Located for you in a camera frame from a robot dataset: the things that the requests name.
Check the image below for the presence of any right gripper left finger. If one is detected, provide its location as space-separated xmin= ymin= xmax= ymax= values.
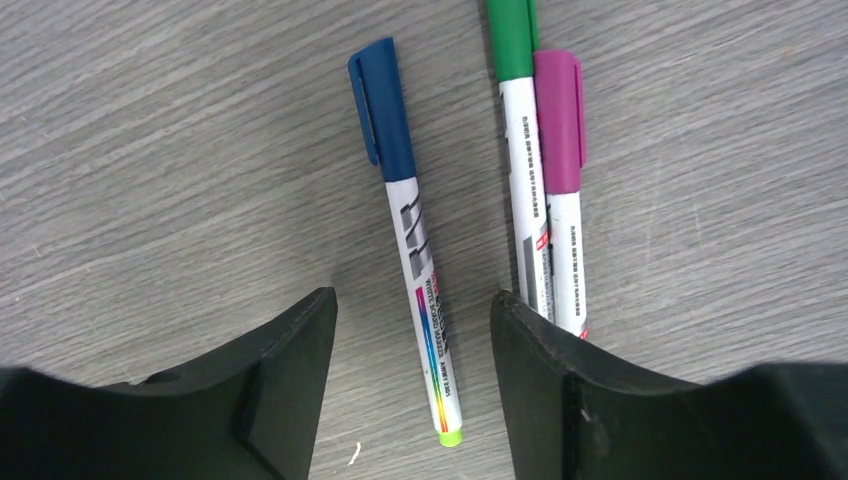
xmin=1 ymin=287 xmax=338 ymax=479

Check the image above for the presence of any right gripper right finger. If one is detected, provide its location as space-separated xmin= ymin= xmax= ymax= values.
xmin=490 ymin=290 xmax=847 ymax=479

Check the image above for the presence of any purple pen cap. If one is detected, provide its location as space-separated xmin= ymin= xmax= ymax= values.
xmin=533 ymin=49 xmax=588 ymax=195

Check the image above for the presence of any blue-capped lime-end marker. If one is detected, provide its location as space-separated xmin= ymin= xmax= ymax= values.
xmin=347 ymin=36 xmax=464 ymax=449

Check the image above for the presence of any navy blue pen cap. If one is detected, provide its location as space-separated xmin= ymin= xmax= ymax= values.
xmin=347 ymin=37 xmax=417 ymax=182

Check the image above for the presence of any bright green pen cap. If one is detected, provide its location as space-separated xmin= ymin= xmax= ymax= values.
xmin=485 ymin=0 xmax=539 ymax=83

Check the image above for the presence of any teal marker pen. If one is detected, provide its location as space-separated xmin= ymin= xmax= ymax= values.
xmin=485 ymin=0 xmax=556 ymax=325

